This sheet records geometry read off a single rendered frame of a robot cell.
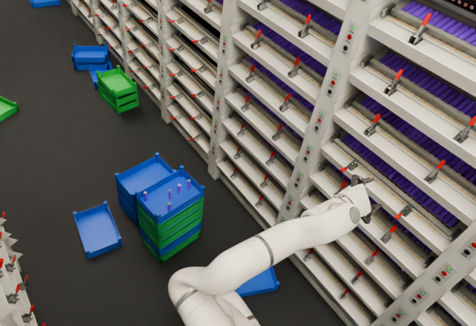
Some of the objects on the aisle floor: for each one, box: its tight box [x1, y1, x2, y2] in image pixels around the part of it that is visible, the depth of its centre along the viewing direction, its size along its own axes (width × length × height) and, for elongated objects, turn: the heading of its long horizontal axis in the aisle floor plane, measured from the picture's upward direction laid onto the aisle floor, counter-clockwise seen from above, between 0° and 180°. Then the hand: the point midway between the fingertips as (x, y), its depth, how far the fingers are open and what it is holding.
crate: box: [234, 266, 280, 298], centre depth 208 cm, size 30×20×8 cm
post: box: [370, 220, 476, 326], centre depth 134 cm, size 20×9×176 cm, turn 120°
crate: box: [140, 229, 201, 264], centre depth 220 cm, size 30×20×8 cm
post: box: [275, 0, 422, 225], centre depth 170 cm, size 20×9×176 cm, turn 120°
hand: (372, 193), depth 124 cm, fingers open, 8 cm apart
